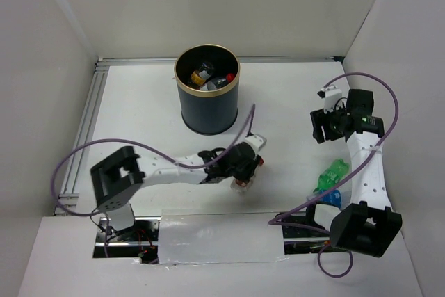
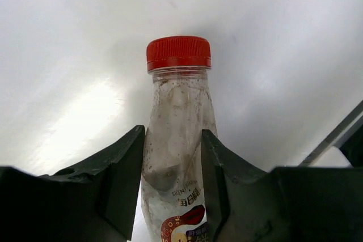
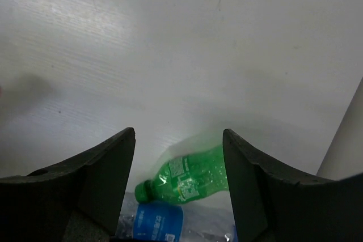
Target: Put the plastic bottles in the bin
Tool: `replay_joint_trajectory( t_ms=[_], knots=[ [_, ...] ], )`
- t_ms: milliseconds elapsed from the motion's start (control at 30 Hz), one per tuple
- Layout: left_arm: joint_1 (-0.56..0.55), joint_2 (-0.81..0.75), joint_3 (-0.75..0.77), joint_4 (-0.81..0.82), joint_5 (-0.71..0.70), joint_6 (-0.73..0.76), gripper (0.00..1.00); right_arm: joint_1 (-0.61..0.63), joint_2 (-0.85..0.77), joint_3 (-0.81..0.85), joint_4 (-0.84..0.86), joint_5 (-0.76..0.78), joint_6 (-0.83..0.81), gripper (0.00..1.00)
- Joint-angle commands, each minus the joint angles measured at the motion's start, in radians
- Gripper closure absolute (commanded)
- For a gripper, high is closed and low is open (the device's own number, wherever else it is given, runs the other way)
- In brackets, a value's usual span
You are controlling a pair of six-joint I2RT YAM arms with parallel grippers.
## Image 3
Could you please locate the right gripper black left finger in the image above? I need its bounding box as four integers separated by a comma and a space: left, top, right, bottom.
1, 128, 136, 241

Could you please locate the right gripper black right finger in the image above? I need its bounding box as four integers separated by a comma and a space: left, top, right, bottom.
223, 129, 362, 241

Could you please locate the green Sprite bottle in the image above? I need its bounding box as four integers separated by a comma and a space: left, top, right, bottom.
134, 145, 229, 205

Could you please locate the clear bottle blue label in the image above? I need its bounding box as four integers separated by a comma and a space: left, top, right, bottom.
115, 199, 239, 242

